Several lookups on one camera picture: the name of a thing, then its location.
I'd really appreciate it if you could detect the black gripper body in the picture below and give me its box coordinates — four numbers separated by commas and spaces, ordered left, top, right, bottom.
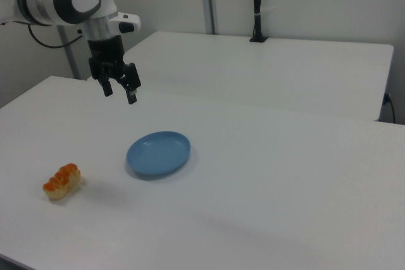
87, 36, 127, 85

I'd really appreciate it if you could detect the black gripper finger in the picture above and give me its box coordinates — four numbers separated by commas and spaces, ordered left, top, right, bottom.
100, 77, 114, 97
118, 62, 142, 105

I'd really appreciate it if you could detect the blue plate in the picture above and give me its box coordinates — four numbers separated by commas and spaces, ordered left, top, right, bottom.
126, 130, 192, 180

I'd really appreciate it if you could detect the bread with orange topping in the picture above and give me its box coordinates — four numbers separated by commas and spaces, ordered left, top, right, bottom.
42, 163, 82, 201

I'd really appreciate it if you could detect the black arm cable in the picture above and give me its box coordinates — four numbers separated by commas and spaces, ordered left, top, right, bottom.
27, 23, 84, 49

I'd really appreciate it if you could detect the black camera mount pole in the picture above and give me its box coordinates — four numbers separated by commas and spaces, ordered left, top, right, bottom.
249, 0, 268, 43

